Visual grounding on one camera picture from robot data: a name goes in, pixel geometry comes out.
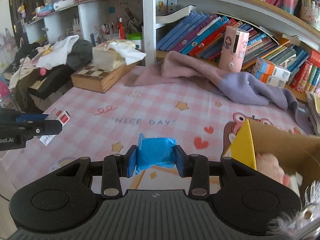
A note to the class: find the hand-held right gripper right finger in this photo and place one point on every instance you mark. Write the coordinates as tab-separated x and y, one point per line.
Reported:
180	161

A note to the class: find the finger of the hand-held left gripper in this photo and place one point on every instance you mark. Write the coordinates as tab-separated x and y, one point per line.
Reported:
45	128
30	118

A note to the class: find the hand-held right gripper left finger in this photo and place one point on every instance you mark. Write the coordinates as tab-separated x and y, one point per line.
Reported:
132	161

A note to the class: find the small white red box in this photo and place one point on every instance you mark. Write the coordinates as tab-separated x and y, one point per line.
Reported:
62	116

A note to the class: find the blue plastic bag roll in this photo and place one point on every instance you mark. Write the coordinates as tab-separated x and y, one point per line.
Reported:
156	152

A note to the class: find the yellow cardboard box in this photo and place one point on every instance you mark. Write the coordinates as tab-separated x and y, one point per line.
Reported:
246	142

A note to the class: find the pink plush pig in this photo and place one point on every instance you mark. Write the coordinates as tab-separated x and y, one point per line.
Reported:
270	166

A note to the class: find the pink checked tablecloth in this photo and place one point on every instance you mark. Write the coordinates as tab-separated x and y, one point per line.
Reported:
100	120

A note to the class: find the wooden chess box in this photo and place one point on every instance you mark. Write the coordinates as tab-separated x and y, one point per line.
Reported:
97	80

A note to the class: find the dark grey garment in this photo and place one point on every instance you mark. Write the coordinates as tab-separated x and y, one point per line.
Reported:
80	52

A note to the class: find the pink purple scarf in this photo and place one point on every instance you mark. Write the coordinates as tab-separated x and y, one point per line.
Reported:
187	72

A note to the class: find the cream tissue box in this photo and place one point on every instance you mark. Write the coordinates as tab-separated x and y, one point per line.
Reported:
105	57

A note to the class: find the orange white carton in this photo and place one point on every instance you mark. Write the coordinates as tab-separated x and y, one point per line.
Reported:
268	80
272	68

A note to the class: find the pink cartoon device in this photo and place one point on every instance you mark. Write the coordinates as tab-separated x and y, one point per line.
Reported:
232	50

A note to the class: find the pencil cup with pens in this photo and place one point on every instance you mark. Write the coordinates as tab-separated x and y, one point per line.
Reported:
120	30

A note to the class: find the grey fluffy sleeve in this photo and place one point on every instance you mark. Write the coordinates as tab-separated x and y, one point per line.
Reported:
290	220

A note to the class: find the row of blue spined books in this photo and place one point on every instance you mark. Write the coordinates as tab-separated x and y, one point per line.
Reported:
195	35

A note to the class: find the white bookshelf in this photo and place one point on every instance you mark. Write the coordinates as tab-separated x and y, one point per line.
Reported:
148	30

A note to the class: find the pile of books and papers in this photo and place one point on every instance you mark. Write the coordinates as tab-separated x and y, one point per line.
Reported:
313	110

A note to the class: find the thick black white book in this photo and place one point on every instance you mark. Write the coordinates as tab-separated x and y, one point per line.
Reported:
175	15

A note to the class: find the row of red dictionaries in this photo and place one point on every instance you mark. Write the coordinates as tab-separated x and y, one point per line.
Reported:
307	75

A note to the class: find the white pen holder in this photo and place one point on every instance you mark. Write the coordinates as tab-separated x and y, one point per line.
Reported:
310	10

